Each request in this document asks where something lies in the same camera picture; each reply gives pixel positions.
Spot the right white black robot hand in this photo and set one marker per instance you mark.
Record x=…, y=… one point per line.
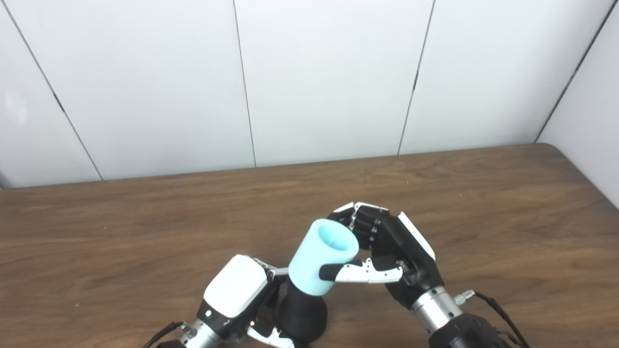
x=406, y=256

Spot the black funnel-shaped nozzle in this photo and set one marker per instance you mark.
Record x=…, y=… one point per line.
x=302, y=314

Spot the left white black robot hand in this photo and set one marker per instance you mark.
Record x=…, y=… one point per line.
x=234, y=290

